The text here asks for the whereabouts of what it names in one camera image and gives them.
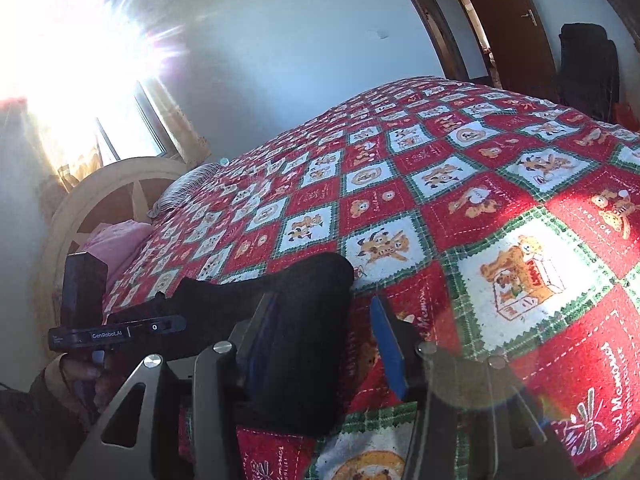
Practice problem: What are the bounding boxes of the black pants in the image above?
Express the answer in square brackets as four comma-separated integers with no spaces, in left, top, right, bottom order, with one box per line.
[107,252,354,438]

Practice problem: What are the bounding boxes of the person's left hand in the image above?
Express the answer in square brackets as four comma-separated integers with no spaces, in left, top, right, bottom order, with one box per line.
[61,353,127,412]

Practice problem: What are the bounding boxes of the pink folded quilt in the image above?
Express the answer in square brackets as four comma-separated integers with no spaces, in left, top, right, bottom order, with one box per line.
[80,220,153,292]

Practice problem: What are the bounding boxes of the cream wooden headboard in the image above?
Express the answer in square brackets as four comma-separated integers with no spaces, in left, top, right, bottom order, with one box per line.
[34,157,188,334]

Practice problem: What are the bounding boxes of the red patchwork bedspread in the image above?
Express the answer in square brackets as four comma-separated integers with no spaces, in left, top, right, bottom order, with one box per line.
[104,76,639,479]

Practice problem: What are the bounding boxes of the striped pillow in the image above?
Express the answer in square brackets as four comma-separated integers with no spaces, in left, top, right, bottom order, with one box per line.
[146,162,221,220]

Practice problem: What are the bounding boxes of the beige patterned curtain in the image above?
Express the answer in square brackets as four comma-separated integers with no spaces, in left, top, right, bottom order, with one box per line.
[142,78,212,169]

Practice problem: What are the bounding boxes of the black suitcase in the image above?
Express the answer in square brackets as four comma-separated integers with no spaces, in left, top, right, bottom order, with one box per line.
[558,23,620,122]

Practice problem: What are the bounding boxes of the brown wooden door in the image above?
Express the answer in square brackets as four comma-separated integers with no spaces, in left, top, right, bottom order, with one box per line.
[471,0,558,101]

